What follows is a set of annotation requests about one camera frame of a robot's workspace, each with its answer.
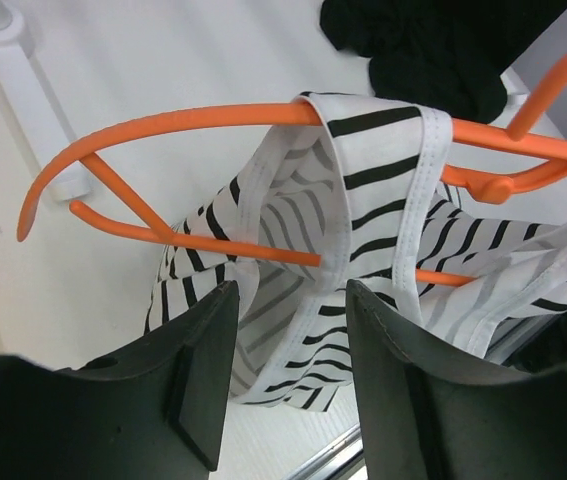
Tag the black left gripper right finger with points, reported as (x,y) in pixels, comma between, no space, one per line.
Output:
(428,410)

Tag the orange plastic hanger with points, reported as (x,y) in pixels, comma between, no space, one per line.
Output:
(491,188)

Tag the white garment rack frame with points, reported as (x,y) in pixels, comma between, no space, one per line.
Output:
(37,119)

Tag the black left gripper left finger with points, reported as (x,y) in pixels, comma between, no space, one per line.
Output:
(153,409)

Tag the white black striped tank top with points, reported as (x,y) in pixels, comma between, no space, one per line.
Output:
(361,190)

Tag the aluminium rail base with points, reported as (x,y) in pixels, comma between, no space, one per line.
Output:
(524,345)

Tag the black tank top hanging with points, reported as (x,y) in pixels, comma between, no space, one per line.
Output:
(448,55)

